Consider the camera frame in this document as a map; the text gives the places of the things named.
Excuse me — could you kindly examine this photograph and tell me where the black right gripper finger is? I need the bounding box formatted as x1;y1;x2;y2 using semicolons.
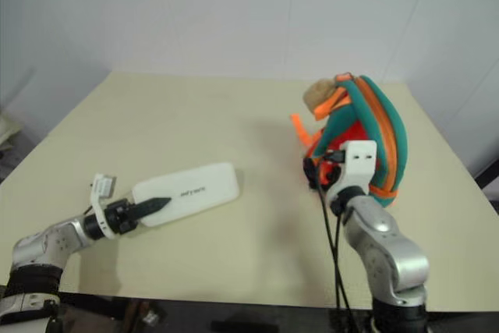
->
303;157;318;190

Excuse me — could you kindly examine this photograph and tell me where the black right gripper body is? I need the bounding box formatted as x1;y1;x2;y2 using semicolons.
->
314;151;345;190

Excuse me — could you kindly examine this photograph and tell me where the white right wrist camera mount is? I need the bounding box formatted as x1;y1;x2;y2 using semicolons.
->
324;140;378;204

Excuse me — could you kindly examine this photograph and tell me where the dark furniture piece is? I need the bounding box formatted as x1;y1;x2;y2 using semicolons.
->
472;156;499;218

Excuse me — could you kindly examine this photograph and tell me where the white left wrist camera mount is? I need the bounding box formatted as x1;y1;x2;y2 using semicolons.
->
89;172;119;241

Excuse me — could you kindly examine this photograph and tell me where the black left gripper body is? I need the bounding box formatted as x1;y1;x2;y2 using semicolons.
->
104;199;140;235

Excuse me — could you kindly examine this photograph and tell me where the orange and teal backpack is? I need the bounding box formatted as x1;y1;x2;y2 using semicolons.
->
289;72;409;210

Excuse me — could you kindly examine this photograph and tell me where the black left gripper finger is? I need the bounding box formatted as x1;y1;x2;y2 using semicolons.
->
134;197;173;218

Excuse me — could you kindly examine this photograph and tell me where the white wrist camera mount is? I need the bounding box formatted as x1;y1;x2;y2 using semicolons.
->
324;140;378;204
89;172;119;241

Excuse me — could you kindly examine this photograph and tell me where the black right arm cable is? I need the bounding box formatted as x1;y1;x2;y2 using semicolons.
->
313;161;356;333

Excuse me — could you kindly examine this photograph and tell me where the white oblong box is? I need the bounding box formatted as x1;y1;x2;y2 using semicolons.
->
132;161;241;228

